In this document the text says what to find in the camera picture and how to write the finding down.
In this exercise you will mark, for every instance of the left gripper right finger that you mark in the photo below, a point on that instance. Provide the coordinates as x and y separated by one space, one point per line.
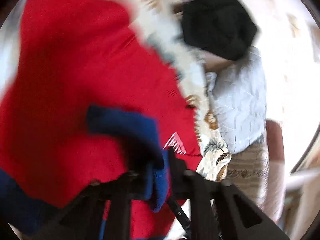
215 210

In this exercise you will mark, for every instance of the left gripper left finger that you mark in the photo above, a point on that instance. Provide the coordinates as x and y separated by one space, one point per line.
83 216

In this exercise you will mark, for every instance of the red and navy boys sweater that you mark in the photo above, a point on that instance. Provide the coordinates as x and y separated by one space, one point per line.
89 103

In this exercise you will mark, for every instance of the striped floral brown cushion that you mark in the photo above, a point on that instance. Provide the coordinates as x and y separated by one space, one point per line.
248 170

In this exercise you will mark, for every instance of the brown and pink headboard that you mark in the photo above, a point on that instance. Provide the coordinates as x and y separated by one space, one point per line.
275 198

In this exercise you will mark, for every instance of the grey quilted pillow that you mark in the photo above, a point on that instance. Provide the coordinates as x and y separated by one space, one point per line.
237 96

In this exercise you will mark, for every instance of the black garment pile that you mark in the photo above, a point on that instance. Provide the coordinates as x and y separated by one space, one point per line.
221 27

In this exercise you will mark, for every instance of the leaf pattern beige blanket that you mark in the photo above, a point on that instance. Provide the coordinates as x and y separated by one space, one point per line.
157 24

